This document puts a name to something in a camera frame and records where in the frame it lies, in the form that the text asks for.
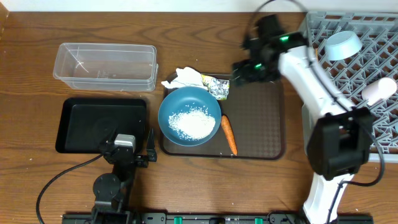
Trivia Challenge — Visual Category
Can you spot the brown serving tray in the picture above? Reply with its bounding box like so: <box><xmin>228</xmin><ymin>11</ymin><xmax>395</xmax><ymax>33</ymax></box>
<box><xmin>160</xmin><ymin>81</ymin><xmax>285</xmax><ymax>160</ymax></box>

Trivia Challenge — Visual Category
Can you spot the clear plastic bin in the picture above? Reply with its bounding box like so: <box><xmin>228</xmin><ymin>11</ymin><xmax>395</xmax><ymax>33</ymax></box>
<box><xmin>53</xmin><ymin>43</ymin><xmax>158</xmax><ymax>91</ymax></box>

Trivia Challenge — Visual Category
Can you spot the dark blue plate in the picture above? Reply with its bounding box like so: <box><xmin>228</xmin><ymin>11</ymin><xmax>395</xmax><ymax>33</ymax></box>
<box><xmin>158</xmin><ymin>87</ymin><xmax>221</xmax><ymax>147</ymax></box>

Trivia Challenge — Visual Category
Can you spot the white crumpled paper napkin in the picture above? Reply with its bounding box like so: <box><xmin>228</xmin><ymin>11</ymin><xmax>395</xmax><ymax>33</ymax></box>
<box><xmin>161</xmin><ymin>67</ymin><xmax>208</xmax><ymax>91</ymax></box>

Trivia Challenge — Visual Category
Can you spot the grey dishwasher rack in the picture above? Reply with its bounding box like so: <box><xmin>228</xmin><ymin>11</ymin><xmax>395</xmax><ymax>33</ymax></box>
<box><xmin>299</xmin><ymin>11</ymin><xmax>397</xmax><ymax>163</ymax></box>

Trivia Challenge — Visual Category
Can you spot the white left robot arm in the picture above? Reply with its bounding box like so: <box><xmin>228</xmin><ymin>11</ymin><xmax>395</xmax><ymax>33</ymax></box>
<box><xmin>86</xmin><ymin>129</ymin><xmax>157</xmax><ymax>224</ymax></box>

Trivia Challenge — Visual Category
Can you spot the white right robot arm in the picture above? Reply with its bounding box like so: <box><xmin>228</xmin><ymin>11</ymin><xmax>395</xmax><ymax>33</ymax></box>
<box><xmin>233</xmin><ymin>14</ymin><xmax>373</xmax><ymax>223</ymax></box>

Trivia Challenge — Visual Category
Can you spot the orange carrot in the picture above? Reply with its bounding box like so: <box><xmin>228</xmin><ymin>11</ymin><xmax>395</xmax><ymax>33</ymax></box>
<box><xmin>221</xmin><ymin>115</ymin><xmax>238</xmax><ymax>156</ymax></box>

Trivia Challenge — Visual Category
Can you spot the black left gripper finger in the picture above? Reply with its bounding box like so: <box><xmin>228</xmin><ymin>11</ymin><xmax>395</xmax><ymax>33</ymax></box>
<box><xmin>146</xmin><ymin>128</ymin><xmax>157</xmax><ymax>162</ymax></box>
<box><xmin>98</xmin><ymin>128</ymin><xmax>117</xmax><ymax>152</ymax></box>

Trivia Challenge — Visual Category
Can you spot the black rectangular tray bin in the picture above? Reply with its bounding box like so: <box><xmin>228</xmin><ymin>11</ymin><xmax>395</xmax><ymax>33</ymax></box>
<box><xmin>55</xmin><ymin>98</ymin><xmax>147</xmax><ymax>154</ymax></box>

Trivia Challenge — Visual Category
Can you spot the pink plastic cup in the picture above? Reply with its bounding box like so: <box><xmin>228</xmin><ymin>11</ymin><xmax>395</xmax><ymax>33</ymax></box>
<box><xmin>361</xmin><ymin>77</ymin><xmax>397</xmax><ymax>106</ymax></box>

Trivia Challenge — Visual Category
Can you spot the silver foil snack wrapper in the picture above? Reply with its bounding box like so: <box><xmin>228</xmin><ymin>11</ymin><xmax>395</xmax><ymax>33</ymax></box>
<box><xmin>201</xmin><ymin>74</ymin><xmax>229</xmax><ymax>100</ymax></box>

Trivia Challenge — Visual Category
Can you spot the light blue small bowl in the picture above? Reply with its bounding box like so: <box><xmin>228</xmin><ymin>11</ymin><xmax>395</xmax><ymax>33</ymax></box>
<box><xmin>325</xmin><ymin>30</ymin><xmax>363</xmax><ymax>61</ymax></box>

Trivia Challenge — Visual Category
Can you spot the pile of white rice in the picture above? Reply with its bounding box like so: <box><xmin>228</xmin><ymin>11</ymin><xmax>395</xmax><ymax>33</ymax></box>
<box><xmin>168</xmin><ymin>108</ymin><xmax>216</xmax><ymax>141</ymax></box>

